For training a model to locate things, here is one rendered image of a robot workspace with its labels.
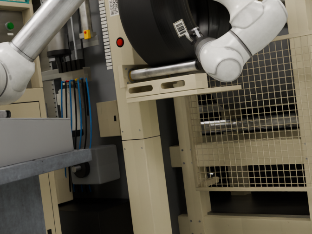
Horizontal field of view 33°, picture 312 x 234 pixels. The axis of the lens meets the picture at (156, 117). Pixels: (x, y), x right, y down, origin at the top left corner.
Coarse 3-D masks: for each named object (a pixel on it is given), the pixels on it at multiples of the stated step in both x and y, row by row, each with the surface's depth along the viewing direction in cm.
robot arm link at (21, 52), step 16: (48, 0) 178; (64, 0) 176; (80, 0) 179; (32, 16) 179; (48, 16) 177; (64, 16) 179; (32, 32) 177; (48, 32) 178; (0, 48) 177; (16, 48) 177; (32, 48) 178; (16, 64) 176; (32, 64) 181; (16, 80) 177; (0, 96) 174; (16, 96) 184
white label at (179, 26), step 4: (180, 20) 200; (176, 24) 200; (180, 24) 200; (184, 24) 201; (176, 28) 201; (180, 28) 201; (184, 28) 201; (180, 32) 202; (184, 32) 202; (180, 36) 202
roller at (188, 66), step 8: (168, 64) 216; (176, 64) 212; (184, 64) 210; (192, 64) 207; (200, 64) 208; (136, 72) 224; (144, 72) 222; (152, 72) 219; (160, 72) 217; (168, 72) 215; (176, 72) 213
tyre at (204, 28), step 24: (120, 0) 210; (144, 0) 202; (168, 0) 198; (192, 0) 253; (144, 24) 206; (168, 24) 201; (192, 24) 204; (216, 24) 247; (144, 48) 213; (168, 48) 208; (192, 48) 207
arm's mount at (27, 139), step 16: (0, 128) 144; (16, 128) 150; (32, 128) 156; (48, 128) 162; (64, 128) 169; (0, 144) 144; (16, 144) 149; (32, 144) 155; (48, 144) 162; (64, 144) 168; (0, 160) 143; (16, 160) 149
